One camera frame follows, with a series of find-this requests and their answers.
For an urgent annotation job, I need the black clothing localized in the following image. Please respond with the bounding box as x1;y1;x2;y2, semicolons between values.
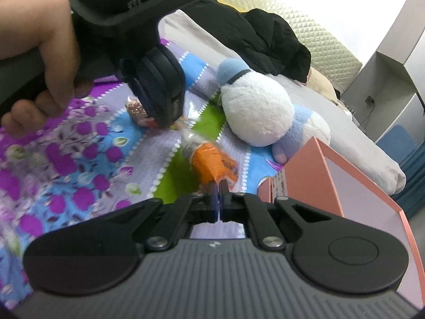
186;0;313;83

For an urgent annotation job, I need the cream quilted headboard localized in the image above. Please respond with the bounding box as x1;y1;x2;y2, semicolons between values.
212;0;362;94

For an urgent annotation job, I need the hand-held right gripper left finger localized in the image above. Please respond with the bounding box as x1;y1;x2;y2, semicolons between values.
112;179;220;252

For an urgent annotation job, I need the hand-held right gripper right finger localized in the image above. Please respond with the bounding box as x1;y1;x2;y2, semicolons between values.
220;179;333;251

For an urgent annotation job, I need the grey duvet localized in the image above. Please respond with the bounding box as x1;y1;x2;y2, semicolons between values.
159;10;407;195

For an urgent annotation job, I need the orange snack packet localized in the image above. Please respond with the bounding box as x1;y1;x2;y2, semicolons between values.
179;124;240;187

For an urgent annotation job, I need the brown clear snack packet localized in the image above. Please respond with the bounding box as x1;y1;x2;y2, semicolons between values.
125;95;186;130

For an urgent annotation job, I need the floral purple bedsheet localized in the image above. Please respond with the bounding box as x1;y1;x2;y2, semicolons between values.
0;40;286;306

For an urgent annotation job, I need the white and blue plush toy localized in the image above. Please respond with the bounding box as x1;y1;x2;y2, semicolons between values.
216;58;333;165

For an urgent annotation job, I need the pink cardboard box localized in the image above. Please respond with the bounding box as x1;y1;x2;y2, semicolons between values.
257;136;420;306

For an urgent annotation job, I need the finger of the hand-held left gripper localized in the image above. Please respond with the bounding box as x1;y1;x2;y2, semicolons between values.
133;83;183;128

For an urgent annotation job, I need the person's left hand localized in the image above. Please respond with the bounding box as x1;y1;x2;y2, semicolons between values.
0;0;95;139

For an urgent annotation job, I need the white cabinet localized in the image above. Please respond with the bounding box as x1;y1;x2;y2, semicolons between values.
342;0;425;143

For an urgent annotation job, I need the cream pillow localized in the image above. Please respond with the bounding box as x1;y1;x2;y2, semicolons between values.
307;68;342;100

